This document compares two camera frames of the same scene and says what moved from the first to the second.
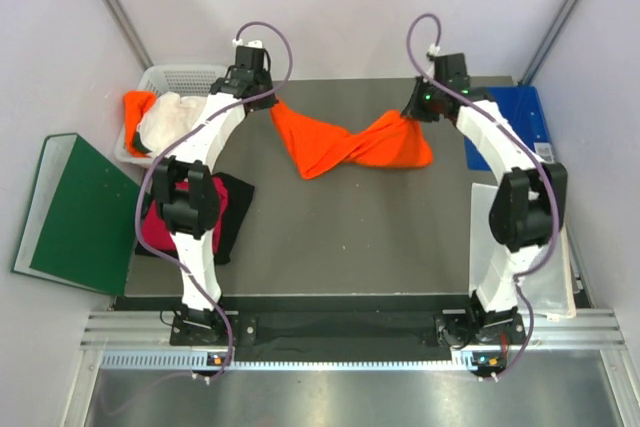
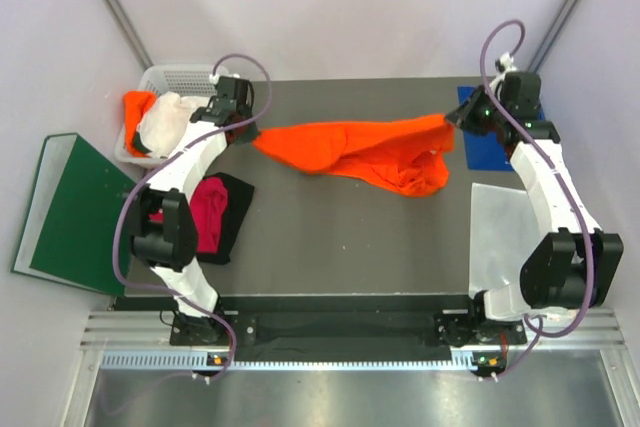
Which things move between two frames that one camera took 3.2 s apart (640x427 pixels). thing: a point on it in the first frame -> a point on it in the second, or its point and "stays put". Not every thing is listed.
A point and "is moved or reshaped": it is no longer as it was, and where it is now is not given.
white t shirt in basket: (167, 120) stays put
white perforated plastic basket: (186, 80) stays put
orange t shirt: (389, 141) is moved or reshaped
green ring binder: (80, 223) stays put
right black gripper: (413, 109) -> (463, 116)
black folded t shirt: (239, 193) stays put
